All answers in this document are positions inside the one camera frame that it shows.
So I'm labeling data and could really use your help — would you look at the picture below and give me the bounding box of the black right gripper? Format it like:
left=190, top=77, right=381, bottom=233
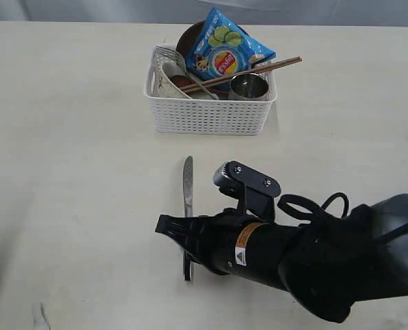
left=155, top=209, right=293, bottom=281

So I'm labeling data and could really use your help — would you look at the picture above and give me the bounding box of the silver table knife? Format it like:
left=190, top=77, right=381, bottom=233
left=182, top=156, right=193, bottom=217

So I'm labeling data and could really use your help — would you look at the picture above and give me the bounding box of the white ceramic bowl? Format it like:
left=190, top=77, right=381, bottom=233
left=157, top=61, right=213, bottom=100

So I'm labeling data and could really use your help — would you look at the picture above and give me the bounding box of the stainless steel cup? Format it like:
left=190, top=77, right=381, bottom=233
left=228, top=73, right=269, bottom=101

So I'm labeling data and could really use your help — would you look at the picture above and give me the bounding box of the silver fork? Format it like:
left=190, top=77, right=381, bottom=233
left=155, top=45, right=219, bottom=100

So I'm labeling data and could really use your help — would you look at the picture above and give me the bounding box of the brown round plate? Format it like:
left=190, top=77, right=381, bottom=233
left=175, top=21, right=204, bottom=57

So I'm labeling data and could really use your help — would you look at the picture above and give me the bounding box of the blue chips bag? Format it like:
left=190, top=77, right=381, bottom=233
left=185, top=8, right=276, bottom=80

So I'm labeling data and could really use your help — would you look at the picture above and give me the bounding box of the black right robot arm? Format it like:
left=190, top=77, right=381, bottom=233
left=155, top=194, right=408, bottom=323

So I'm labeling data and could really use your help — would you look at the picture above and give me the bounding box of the white plastic woven basket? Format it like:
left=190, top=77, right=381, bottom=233
left=144, top=51, right=277, bottom=135

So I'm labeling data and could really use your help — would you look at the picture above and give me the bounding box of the lower brown chopstick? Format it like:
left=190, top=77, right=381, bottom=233
left=182, top=58, right=303, bottom=94

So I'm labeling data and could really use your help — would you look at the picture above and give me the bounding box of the wrist camera with black bracket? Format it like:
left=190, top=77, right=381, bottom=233
left=213, top=161, right=281, bottom=223

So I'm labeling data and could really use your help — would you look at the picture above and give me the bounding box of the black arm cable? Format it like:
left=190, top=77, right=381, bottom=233
left=276, top=192, right=350, bottom=228

